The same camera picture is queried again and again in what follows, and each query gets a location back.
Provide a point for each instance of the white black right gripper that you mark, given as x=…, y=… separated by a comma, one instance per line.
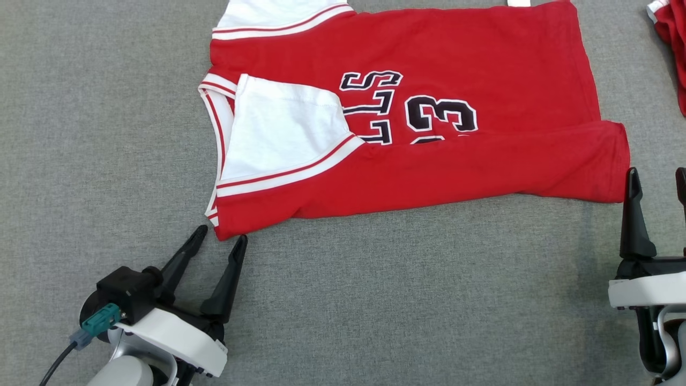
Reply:
x=648, y=289

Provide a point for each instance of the red white basketball jersey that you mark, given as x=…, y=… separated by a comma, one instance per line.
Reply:
x=482, y=53

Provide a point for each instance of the folded red white garment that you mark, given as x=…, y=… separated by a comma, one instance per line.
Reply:
x=676, y=43

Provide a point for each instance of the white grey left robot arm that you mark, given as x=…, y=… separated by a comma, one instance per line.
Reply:
x=128, y=372

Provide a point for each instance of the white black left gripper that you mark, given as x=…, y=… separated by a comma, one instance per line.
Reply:
x=177, y=338

